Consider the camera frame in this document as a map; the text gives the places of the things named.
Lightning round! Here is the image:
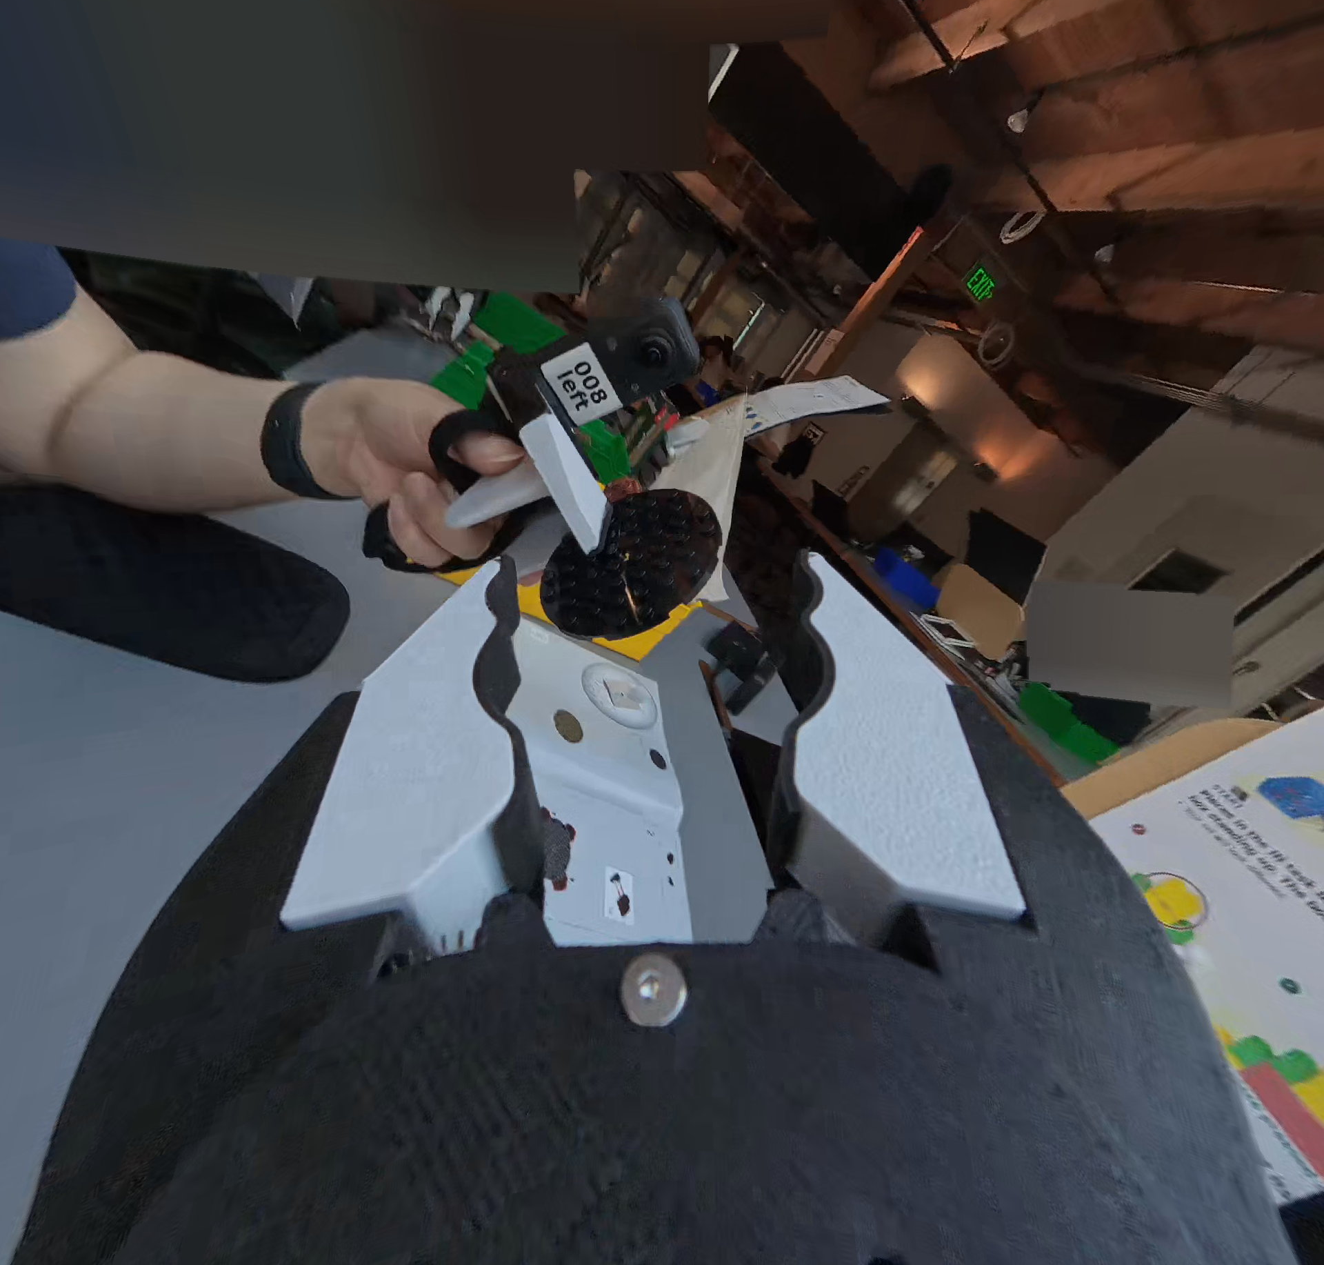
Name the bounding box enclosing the brick instruction booklet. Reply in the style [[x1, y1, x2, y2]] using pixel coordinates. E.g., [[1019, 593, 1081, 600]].
[[1086, 708, 1324, 1206]]

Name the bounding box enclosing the blue plastic bin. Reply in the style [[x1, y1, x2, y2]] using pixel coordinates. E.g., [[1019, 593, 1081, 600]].
[[871, 546, 944, 612]]

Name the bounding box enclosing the black desk edge device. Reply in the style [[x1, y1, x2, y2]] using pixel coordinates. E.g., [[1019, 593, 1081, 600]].
[[706, 624, 778, 714]]

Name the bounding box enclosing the white paper bag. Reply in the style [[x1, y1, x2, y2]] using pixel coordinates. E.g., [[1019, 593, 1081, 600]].
[[662, 395, 747, 605]]

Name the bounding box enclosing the person's left forearm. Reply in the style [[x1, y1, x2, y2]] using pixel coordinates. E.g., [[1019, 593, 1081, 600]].
[[0, 287, 311, 513]]

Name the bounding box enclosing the black quilted wrist rest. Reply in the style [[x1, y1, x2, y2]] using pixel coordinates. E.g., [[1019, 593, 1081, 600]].
[[0, 484, 351, 683]]

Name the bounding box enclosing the round desk sticker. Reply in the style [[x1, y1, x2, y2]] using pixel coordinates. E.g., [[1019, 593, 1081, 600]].
[[580, 662, 660, 733]]

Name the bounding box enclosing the white instruction sheet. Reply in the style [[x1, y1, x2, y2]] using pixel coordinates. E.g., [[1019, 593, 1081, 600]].
[[743, 376, 892, 430]]

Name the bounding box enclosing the person's blue shirt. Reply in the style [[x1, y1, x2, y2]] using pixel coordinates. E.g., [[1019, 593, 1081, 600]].
[[0, 241, 79, 342]]

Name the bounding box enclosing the person's left hand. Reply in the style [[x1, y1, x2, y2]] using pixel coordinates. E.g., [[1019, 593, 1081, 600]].
[[310, 377, 530, 568]]

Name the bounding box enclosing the yellow plastic bin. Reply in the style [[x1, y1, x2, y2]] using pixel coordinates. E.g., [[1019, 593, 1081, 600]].
[[434, 551, 696, 664]]

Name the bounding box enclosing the white desk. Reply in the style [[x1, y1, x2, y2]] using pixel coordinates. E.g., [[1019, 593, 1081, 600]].
[[0, 504, 787, 1225]]

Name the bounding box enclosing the plywood table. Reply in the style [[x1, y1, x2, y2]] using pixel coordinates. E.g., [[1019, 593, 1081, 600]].
[[1059, 717, 1284, 822]]

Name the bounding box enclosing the black wristband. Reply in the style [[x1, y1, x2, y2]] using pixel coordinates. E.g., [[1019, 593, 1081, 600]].
[[260, 383, 354, 501]]

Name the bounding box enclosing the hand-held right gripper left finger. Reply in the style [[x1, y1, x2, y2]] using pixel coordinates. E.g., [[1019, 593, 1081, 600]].
[[279, 554, 571, 936]]

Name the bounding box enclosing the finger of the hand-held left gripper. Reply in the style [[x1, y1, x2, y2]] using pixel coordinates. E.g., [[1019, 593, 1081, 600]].
[[517, 411, 613, 554]]

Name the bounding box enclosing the black round studded plate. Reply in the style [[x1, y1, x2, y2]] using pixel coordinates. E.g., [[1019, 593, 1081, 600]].
[[539, 488, 724, 642]]

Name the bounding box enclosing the green plastic bin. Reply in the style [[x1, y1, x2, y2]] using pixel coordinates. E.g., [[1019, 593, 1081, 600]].
[[428, 339, 633, 488], [474, 290, 568, 356], [1016, 680, 1120, 767]]

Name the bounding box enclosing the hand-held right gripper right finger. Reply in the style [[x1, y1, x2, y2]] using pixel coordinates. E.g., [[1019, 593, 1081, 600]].
[[766, 550, 1028, 946]]

